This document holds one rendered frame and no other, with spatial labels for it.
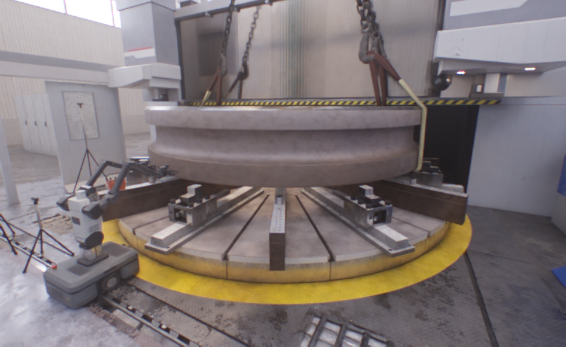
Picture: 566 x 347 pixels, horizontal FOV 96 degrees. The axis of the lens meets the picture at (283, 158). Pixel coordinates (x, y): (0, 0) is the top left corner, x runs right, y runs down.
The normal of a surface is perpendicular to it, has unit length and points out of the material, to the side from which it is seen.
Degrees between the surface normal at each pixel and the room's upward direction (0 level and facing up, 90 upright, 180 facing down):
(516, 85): 90
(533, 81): 90
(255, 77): 90
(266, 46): 90
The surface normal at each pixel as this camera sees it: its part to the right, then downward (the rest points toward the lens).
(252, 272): -0.09, 0.20
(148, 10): -0.46, 0.18
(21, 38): 0.89, 0.09
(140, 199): 0.70, 0.15
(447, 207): -0.72, 0.14
